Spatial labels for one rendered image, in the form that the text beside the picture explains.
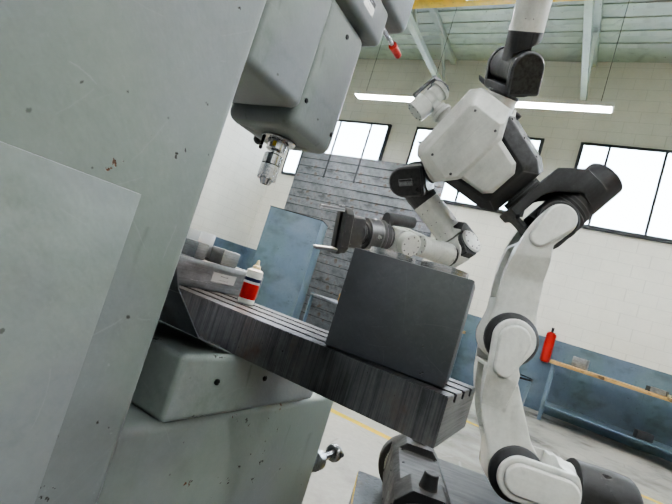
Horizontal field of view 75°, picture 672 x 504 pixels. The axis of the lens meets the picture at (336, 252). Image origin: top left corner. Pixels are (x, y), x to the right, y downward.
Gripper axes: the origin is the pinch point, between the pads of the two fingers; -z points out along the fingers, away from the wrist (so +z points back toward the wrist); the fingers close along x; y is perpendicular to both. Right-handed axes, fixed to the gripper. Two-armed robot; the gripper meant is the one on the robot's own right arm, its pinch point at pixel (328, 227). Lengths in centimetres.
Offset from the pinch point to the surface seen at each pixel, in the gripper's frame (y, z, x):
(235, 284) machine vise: -11.7, -18.3, -19.7
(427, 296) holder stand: 44.5, -2.7, -5.5
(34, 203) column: 48, -59, 2
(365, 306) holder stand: 37.4, -10.0, -9.9
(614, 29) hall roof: -364, 642, 354
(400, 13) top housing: -5, 12, 59
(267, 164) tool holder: -1.3, -18.7, 12.7
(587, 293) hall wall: -314, 670, -68
